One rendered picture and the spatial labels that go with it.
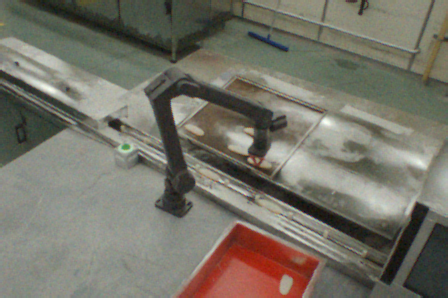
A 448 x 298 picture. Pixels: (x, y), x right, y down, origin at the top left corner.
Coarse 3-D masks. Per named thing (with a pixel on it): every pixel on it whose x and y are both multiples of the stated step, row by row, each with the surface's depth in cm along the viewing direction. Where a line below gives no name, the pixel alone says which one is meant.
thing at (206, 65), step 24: (192, 72) 249; (216, 72) 251; (264, 72) 257; (120, 96) 220; (144, 96) 222; (336, 96) 240; (144, 120) 203; (408, 120) 226; (216, 168) 179; (264, 192) 169; (312, 216) 160; (336, 216) 161; (360, 240) 152; (384, 240) 153
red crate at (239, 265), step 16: (224, 256) 141; (240, 256) 142; (256, 256) 142; (224, 272) 136; (240, 272) 136; (256, 272) 137; (272, 272) 137; (288, 272) 138; (208, 288) 130; (224, 288) 131; (240, 288) 131; (256, 288) 132; (272, 288) 132; (304, 288) 133
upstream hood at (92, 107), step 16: (0, 48) 231; (0, 64) 216; (16, 64) 217; (32, 64) 219; (16, 80) 208; (32, 80) 205; (48, 80) 206; (64, 80) 208; (48, 96) 197; (64, 96) 196; (80, 96) 197; (96, 96) 198; (80, 112) 187; (96, 112) 187; (112, 112) 188; (96, 128) 186
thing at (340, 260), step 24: (24, 96) 210; (72, 120) 194; (120, 144) 180; (216, 192) 160; (240, 216) 157; (264, 216) 152; (288, 240) 147; (312, 240) 145; (336, 264) 139; (360, 264) 138
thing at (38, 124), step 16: (16, 48) 256; (32, 48) 258; (48, 64) 243; (64, 64) 244; (80, 80) 230; (96, 80) 232; (0, 96) 226; (16, 96) 212; (112, 96) 220; (0, 112) 234; (16, 112) 223; (32, 112) 213; (48, 112) 203; (0, 128) 244; (16, 128) 227; (32, 128) 220; (48, 128) 210; (64, 128) 201; (0, 144) 254; (16, 144) 241; (32, 144) 228; (0, 160) 265
